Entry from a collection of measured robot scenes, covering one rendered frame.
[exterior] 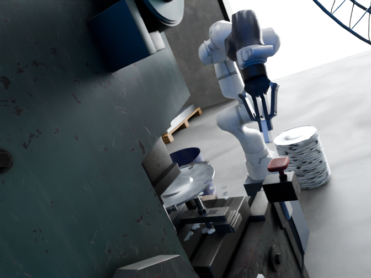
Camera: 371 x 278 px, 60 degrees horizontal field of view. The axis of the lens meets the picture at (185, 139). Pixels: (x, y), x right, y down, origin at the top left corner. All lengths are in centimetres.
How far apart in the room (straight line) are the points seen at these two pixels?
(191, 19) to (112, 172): 529
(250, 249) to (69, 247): 55
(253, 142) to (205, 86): 445
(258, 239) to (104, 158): 54
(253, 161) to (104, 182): 110
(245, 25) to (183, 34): 492
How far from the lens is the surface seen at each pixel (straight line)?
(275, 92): 98
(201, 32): 578
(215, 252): 85
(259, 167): 163
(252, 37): 102
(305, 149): 224
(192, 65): 597
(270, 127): 98
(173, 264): 64
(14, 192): 52
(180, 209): 99
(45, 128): 56
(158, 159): 93
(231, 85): 154
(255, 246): 97
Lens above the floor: 119
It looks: 15 degrees down
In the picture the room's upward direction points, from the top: 24 degrees counter-clockwise
